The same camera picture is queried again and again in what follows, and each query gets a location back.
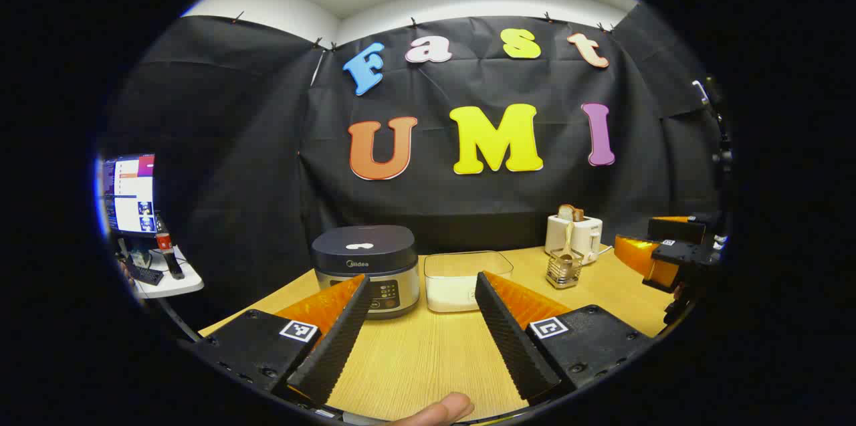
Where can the red label cola bottle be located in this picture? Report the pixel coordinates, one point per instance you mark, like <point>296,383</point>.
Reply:
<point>168,252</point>

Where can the black keyboard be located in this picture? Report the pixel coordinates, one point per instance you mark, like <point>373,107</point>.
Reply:
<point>144,273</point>

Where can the black backdrop cloth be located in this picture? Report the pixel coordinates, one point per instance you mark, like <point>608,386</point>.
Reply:
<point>234,145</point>

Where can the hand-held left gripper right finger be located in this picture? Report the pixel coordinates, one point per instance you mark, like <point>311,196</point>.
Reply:
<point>511,339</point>

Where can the clear plastic container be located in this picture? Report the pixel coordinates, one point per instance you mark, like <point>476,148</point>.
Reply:
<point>468,262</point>

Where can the bread slice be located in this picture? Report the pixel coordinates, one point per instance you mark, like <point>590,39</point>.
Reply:
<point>566,213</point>
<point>579,215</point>

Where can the dark grey rice cooker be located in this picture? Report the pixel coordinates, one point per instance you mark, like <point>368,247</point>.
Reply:
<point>364,252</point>

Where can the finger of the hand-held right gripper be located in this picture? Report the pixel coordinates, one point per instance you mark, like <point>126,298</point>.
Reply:
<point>675,265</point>
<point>679,229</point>

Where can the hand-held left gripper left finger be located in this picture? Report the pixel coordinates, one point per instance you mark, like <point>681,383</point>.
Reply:
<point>334,339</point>

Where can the computer monitor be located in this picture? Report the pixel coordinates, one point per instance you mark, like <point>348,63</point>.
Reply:
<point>130,195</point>

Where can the white side table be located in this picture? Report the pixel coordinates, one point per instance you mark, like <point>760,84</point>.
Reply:
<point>180,282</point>

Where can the white toaster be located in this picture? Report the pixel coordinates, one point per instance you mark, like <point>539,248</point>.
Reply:
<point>588,232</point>

